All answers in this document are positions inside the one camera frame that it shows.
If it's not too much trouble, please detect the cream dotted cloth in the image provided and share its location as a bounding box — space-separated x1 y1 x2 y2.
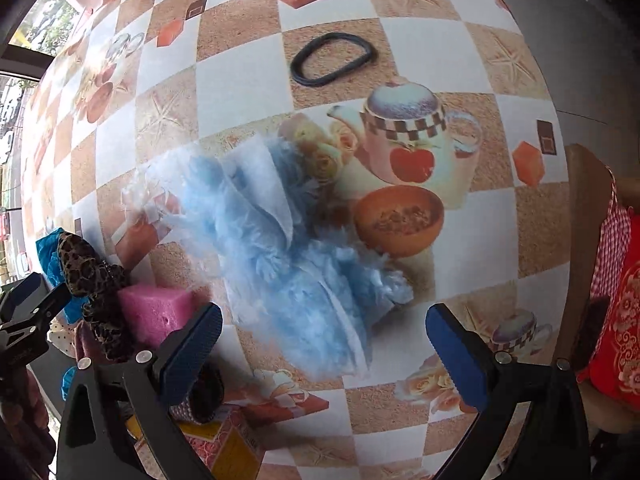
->
47 317 83 358

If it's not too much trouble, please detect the black rubber ring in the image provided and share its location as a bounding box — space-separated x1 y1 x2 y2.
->
290 31 379 89

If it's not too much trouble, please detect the yellow red patterned carton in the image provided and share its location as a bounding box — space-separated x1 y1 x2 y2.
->
125 405 266 480

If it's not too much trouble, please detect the leopard print cloth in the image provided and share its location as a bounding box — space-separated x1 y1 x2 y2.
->
52 232 136 361

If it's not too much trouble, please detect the person's left forearm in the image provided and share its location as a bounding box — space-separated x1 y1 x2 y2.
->
0 370 58 480

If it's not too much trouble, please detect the light blue fluffy cloth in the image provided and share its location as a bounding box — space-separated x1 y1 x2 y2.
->
172 135 416 383

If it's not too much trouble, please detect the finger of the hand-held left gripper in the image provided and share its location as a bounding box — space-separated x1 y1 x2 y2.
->
0 284 72 376
0 272 45 311

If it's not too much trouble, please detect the blue velvet cloth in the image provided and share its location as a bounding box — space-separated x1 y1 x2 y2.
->
35 229 96 321

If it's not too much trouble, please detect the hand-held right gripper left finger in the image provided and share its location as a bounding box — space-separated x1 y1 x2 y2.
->
56 302 224 480

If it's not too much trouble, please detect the checkered printed tablecloth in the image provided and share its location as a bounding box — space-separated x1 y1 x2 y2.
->
20 0 573 480

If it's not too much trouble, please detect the pink sponge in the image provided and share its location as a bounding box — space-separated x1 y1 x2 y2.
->
116 282 198 351

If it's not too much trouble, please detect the red embroidered cushion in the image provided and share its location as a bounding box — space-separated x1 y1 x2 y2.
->
575 260 640 398

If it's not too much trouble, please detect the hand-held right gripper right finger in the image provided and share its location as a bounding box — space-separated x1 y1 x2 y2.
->
425 303 592 480

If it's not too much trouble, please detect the glass window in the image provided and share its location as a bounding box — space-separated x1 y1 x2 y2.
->
0 0 96 281

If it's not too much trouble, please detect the brown wooden chair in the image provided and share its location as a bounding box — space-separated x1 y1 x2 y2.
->
557 142 640 436

